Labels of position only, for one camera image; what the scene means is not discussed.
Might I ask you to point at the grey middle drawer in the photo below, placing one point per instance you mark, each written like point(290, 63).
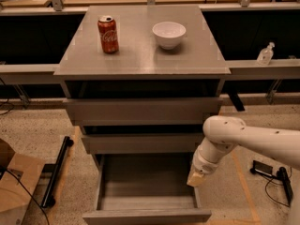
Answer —
point(141, 143)

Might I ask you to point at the clear sanitizer bottle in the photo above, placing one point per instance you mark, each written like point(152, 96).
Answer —
point(266, 54)

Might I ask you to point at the red cola can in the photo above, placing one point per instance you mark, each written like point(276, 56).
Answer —
point(108, 34)

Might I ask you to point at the black floor stand right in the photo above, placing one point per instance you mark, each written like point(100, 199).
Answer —
point(284, 178)

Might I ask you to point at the grey bottom drawer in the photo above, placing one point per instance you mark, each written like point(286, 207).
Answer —
point(145, 189)

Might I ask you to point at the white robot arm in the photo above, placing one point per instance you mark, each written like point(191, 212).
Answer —
point(223, 133)

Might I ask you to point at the cream foam padded gripper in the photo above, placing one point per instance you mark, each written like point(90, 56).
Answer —
point(202, 166)

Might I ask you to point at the grey drawer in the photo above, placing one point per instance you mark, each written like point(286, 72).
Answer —
point(145, 189)
point(141, 111)
point(141, 143)

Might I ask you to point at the grey metal rail frame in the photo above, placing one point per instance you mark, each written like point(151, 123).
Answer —
point(28, 71)

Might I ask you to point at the grey drawer cabinet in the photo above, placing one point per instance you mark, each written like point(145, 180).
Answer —
point(142, 79)

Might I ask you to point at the grey top drawer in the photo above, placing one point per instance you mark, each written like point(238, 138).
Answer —
point(141, 111)

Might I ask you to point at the brown cardboard box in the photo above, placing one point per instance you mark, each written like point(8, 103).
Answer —
point(17, 183)

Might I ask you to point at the black metal floor bar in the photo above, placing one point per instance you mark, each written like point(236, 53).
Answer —
point(53, 169)

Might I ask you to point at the white ceramic bowl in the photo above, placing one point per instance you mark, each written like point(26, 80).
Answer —
point(168, 35)

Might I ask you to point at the small black floor device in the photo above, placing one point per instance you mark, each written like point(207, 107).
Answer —
point(261, 168)

